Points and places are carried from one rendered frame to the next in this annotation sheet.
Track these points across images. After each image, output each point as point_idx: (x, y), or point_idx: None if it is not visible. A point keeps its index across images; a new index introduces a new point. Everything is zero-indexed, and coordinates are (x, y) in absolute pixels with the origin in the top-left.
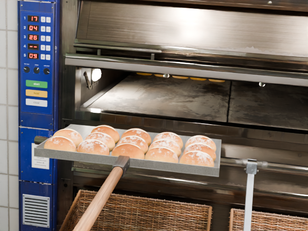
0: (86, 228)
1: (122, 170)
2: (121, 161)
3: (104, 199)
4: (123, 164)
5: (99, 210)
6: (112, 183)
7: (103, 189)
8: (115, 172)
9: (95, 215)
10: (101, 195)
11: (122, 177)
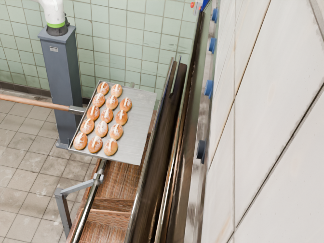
0: (5, 98)
1: (68, 110)
2: (76, 108)
3: (33, 103)
4: (71, 109)
5: (23, 102)
6: (49, 105)
7: (39, 101)
8: (60, 106)
9: (17, 100)
10: (33, 101)
11: (69, 113)
